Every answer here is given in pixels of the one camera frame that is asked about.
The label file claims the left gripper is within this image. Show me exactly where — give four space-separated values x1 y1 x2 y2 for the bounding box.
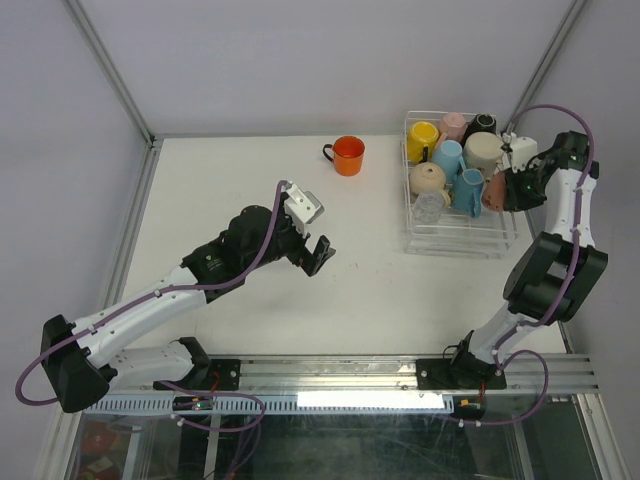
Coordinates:
244 194 334 275

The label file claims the pink patterned mug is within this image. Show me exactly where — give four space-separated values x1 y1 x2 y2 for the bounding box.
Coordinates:
482 171 507 212

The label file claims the green inside mug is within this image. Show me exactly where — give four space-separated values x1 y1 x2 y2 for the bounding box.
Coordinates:
463 132 503 177

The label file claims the blue mug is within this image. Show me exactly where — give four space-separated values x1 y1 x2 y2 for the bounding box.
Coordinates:
450 169 484 218

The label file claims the black mug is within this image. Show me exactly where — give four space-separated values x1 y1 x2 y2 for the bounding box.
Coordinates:
461 114 497 146

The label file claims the white light-blue mug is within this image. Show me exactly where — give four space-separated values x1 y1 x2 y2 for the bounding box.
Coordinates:
431 140 466 184

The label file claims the clear plastic cup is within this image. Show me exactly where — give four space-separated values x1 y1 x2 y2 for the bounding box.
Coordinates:
411 190 449 224

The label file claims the beige mug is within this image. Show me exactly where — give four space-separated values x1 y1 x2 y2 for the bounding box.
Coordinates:
408 162 451 207

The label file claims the orange mug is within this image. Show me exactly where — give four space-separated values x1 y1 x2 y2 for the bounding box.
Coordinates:
322 136 365 177

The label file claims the yellow mug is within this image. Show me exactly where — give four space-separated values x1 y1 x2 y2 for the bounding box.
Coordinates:
406 121 440 163

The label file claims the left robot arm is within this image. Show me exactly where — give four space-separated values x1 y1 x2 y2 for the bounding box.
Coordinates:
41 198 335 413

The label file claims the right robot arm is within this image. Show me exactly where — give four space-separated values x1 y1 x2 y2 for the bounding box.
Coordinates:
444 131 608 389

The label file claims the clear dish rack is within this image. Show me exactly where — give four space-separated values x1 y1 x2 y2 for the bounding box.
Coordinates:
401 110 519 258

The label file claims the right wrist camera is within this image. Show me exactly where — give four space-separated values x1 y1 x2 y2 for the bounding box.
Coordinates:
500 132 538 172

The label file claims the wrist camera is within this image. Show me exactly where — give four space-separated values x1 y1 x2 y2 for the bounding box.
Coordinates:
500 132 538 172
284 184 325 238

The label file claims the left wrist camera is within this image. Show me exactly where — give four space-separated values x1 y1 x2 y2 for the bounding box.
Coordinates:
284 184 325 238

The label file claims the white cable duct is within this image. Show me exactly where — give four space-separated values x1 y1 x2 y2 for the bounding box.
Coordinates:
85 390 454 416

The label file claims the aluminium mounting rail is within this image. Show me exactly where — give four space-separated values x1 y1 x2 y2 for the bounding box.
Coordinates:
64 352 599 401

